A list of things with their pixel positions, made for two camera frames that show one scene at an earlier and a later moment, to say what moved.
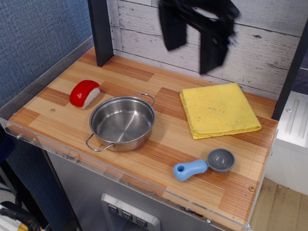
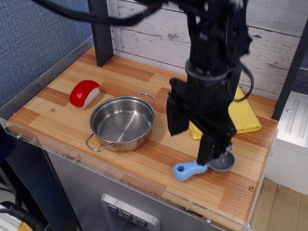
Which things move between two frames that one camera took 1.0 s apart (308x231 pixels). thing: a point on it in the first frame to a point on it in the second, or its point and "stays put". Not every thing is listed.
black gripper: [214, 40] to [208, 93]
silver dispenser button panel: [124, 209] stays put
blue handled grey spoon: [219, 160] stays put
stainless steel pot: [126, 122] stays put
